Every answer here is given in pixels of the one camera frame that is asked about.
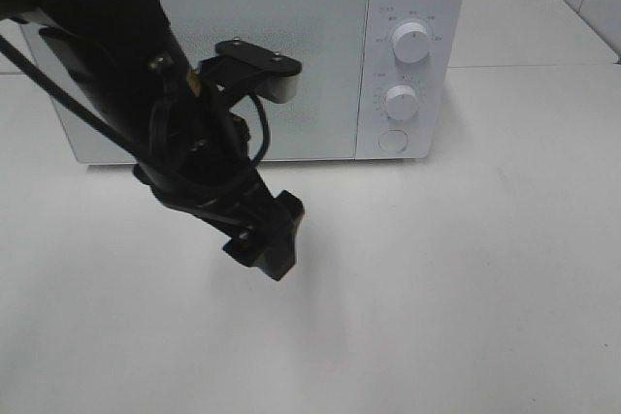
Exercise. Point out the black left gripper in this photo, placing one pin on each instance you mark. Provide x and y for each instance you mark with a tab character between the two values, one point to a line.
212	177

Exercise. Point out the round white door button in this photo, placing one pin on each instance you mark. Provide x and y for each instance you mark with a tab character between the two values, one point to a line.
394	141

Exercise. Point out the white microwave knob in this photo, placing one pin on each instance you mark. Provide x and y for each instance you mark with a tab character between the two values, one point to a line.
411	41
401	102

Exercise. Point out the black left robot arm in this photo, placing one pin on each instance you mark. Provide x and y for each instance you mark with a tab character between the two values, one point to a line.
125	58

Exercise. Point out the white microwave oven body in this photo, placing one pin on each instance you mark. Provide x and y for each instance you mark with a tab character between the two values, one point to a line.
381	71

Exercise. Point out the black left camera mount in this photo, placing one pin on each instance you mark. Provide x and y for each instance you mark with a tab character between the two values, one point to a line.
241	69

